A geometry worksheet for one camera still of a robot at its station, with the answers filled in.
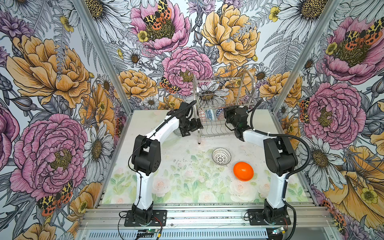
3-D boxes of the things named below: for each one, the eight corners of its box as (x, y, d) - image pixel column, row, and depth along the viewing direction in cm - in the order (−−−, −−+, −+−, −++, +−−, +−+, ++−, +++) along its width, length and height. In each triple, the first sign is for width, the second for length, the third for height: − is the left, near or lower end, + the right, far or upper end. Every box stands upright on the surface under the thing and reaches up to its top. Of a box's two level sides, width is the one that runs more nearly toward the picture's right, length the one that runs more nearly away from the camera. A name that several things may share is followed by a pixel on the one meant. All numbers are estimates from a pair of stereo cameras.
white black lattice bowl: (212, 165, 94) (213, 161, 90) (211, 151, 100) (212, 147, 97) (230, 165, 94) (232, 161, 90) (228, 151, 100) (230, 147, 97)
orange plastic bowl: (234, 182, 87) (236, 179, 84) (231, 165, 94) (233, 161, 91) (253, 182, 87) (255, 179, 84) (249, 165, 94) (251, 161, 91)
